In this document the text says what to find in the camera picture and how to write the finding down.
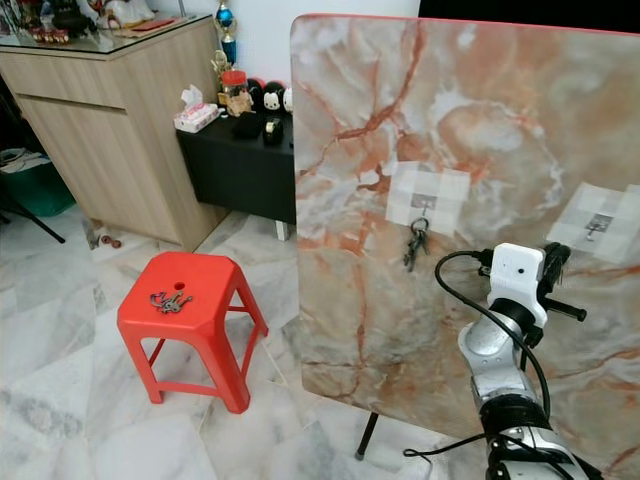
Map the green plastic bin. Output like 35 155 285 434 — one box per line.
0 150 61 218

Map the dark metal key bunch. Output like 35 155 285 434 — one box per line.
403 218 431 273

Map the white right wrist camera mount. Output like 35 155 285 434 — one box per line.
488 243 547 329

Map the black wallet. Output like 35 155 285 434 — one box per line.
230 113 263 140

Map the flat red box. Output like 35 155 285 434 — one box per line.
135 18 176 33

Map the orange marble table top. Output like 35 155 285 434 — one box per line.
290 14 640 476

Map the red plastic stool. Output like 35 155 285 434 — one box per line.
116 251 269 415

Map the small metal wall hook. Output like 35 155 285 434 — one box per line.
585 213 616 243
412 194 437 221

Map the red lidded snack jar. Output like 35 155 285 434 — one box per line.
220 70 253 116

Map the black tape dispenser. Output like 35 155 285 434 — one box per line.
262 116 283 147

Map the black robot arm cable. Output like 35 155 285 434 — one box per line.
403 248 561 461

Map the black tripod leg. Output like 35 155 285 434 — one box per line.
0 190 53 244

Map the black low side table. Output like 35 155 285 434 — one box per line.
175 108 298 241

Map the key bunch with red tag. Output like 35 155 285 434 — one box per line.
149 288 195 315

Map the dark ornament figurine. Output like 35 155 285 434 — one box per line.
50 0 101 36

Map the light wooden cabinet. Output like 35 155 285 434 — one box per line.
0 15 229 251

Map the black metal table leg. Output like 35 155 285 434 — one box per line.
355 412 381 461

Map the pink tissue box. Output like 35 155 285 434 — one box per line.
173 85 221 133

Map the clear adhesive hook patch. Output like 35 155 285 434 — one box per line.
387 160 471 236
548 183 640 266

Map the blue and gold trophy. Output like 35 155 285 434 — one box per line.
215 0 239 66

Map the white ornament figurine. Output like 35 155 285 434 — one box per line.
105 0 156 29

